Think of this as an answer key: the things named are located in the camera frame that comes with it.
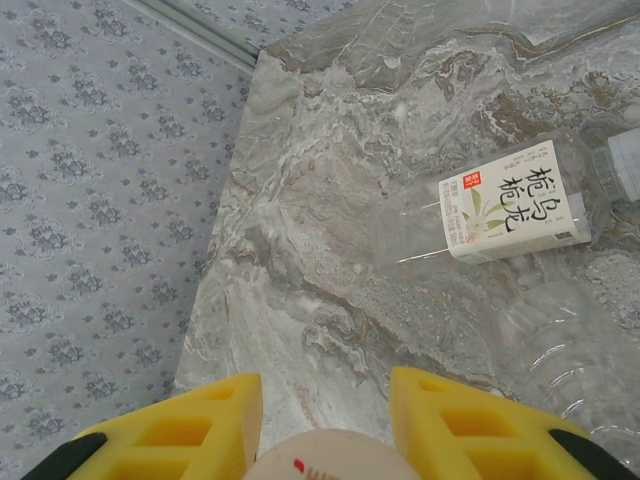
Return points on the clear bottle white text label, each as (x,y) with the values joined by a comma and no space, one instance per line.
(510,200)

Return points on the crushed clear bottle red cap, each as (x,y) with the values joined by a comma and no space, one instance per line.
(565,350)

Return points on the aluminium corner post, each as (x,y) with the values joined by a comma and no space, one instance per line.
(210,30)

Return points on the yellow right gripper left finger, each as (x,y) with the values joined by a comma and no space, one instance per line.
(175,440)

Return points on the brown beige plastic bottle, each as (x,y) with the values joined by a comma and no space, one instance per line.
(325,460)

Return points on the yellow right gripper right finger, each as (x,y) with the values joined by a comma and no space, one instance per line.
(475,440)

